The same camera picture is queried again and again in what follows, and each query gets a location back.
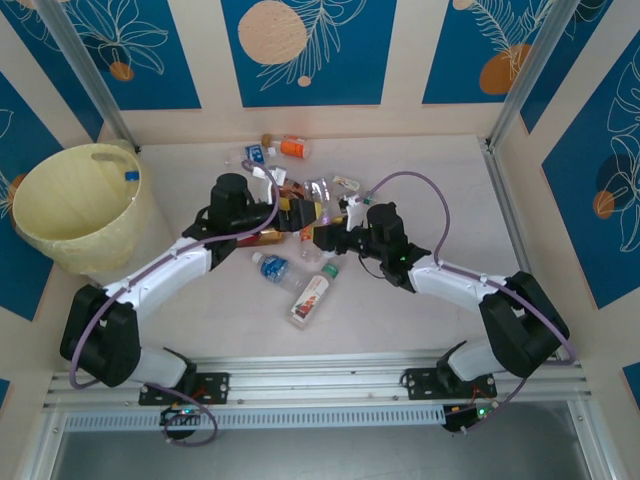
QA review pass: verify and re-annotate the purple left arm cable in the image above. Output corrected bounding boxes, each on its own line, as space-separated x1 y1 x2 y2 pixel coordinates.
69 158 279 446

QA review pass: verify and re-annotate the aluminium frame post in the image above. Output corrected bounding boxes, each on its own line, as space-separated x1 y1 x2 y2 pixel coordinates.
37 0 139 151
485 0 571 151

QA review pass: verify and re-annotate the grey slotted cable duct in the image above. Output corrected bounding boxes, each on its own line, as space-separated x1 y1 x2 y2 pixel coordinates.
62 405 447 432

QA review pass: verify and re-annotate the pale yellow plastic bin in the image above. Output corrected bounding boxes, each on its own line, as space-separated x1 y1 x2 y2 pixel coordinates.
10 141 154 277

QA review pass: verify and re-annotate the white label bottle green cap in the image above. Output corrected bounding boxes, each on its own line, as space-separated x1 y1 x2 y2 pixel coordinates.
329 172 375 205

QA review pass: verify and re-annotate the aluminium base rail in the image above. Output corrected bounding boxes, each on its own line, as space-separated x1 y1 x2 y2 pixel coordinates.
43 352 589 409

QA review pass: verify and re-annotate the blue label bottle white cap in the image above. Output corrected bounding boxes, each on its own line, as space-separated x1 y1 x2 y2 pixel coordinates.
223 142 280 169

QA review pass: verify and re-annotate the small bottle orange cap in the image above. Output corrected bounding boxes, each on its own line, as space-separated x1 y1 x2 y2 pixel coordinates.
297 225 326 265

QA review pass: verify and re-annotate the small controller circuit board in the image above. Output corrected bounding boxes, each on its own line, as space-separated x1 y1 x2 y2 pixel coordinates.
158 405 207 427
442 401 497 435

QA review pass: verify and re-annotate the red and gold label bottle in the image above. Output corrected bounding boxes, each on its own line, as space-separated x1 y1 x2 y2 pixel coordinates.
235 227 287 250

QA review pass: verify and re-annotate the clear bottle purple label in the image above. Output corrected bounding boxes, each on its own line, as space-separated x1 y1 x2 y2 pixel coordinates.
302 175 335 221

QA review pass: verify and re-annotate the aluminium frame bar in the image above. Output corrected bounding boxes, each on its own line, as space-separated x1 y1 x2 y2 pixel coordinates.
567 399 619 480
24 412 69 480

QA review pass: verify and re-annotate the clear bottle blue cap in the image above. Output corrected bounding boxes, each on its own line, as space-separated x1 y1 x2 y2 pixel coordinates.
123 169 146 201

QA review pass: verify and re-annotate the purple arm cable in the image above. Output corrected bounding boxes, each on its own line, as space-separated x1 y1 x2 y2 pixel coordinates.
367 171 579 435
69 158 279 446

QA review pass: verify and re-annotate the aluminium side rail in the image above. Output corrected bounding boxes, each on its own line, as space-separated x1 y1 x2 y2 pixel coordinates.
477 135 539 281

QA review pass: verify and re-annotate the round blue label water bottle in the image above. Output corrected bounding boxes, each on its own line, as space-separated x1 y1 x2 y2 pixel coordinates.
250 251 305 294

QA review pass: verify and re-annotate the tall red white label bottle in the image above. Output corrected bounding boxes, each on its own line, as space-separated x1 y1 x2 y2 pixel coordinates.
285 263 341 331

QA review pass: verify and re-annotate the copper brown label bottle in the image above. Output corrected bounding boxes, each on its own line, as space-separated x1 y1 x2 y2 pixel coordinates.
277 179 307 201

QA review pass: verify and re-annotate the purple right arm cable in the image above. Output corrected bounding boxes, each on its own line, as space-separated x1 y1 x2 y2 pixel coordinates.
367 171 579 435

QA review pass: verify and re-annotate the orange label bottle brown cap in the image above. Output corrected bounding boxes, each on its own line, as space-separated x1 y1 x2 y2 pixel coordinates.
261 131 314 161

